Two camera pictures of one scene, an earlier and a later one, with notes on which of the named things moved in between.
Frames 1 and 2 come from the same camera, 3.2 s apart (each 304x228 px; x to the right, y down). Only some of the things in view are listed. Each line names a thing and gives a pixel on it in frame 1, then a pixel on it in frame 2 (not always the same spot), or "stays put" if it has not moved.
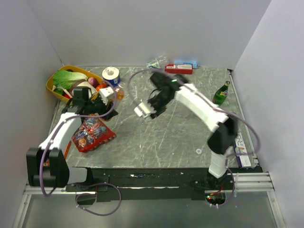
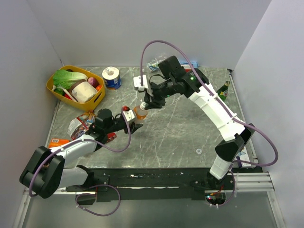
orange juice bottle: [119, 94] to [139, 115]
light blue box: [194, 64] stays put
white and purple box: [241, 151] stays put
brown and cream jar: [83, 82] stays put
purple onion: [93, 81] stays put
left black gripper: [108, 106] to [135, 127]
